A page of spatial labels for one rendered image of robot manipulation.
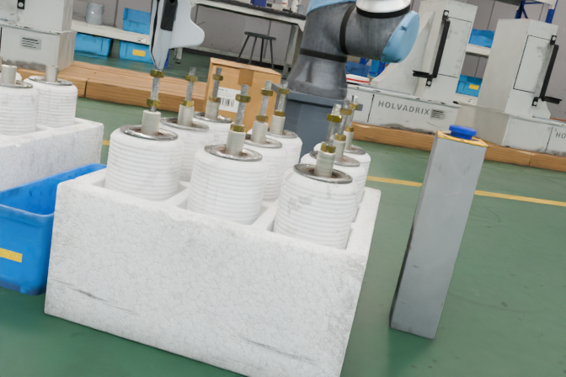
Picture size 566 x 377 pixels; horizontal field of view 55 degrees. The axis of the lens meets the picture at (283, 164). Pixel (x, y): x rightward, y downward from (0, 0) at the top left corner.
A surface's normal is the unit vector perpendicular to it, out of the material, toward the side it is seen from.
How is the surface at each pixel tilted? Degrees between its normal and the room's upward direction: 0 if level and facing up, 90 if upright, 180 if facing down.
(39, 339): 0
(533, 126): 90
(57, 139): 90
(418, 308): 90
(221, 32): 90
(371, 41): 119
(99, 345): 0
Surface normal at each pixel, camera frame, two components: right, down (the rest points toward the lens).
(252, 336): -0.22, 0.17
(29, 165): 0.96, 0.22
